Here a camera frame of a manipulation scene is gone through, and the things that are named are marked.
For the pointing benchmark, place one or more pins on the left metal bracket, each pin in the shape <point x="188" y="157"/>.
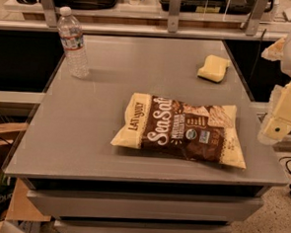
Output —
<point x="49" y="12"/>

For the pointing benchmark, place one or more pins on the middle metal bracket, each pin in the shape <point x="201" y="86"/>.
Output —
<point x="174" y="16"/>

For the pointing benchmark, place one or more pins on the brown tortilla chips bag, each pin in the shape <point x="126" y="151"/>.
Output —
<point x="202" y="133"/>

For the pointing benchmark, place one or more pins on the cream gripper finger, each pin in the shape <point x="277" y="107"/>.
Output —
<point x="277" y="122"/>
<point x="275" y="51"/>

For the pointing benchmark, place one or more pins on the right metal bracket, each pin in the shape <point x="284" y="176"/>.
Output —
<point x="251" y="26"/>

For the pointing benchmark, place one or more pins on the grey drawer cabinet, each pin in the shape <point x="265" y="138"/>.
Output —
<point x="89" y="185"/>

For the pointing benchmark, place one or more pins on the cardboard box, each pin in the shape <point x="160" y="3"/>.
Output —
<point x="17" y="213"/>

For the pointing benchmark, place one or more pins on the metal bracket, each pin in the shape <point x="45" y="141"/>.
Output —
<point x="174" y="16"/>
<point x="251" y="26"/>
<point x="49" y="12"/>

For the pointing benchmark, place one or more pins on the black tray right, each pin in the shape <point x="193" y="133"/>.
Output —
<point x="240" y="7"/>

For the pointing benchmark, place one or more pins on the yellow sponge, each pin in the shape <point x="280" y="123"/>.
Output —
<point x="214" y="68"/>

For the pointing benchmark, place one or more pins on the clear plastic water bottle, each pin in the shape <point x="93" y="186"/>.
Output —
<point x="71" y="37"/>

